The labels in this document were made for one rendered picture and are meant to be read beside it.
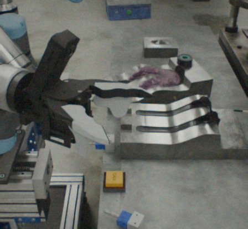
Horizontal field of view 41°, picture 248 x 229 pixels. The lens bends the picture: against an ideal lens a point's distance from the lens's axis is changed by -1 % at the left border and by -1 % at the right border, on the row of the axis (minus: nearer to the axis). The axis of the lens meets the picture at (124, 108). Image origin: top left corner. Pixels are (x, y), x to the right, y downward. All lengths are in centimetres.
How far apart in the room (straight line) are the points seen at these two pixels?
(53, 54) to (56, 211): 153
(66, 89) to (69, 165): 197
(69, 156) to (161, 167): 132
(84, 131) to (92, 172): 197
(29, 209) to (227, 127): 84
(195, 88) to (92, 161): 111
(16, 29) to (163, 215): 86
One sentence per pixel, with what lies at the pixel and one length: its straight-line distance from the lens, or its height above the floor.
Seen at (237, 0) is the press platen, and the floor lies 103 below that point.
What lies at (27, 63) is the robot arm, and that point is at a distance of 74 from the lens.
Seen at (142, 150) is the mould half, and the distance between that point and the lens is 130.
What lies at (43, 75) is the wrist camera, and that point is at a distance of 50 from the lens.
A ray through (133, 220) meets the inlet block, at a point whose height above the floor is 85.
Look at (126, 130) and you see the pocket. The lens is 137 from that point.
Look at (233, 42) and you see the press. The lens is 239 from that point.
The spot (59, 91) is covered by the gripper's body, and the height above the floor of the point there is 147.
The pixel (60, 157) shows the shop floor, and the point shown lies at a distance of 252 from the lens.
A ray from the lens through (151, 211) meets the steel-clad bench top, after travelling 117.
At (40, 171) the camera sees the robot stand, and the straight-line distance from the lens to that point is 105.
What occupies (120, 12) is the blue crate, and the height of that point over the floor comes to 12.
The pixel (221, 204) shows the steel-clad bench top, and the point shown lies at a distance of 123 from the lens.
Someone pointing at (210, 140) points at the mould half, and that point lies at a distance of 130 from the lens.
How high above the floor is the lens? 174
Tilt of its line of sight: 36 degrees down
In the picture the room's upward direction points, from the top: straight up
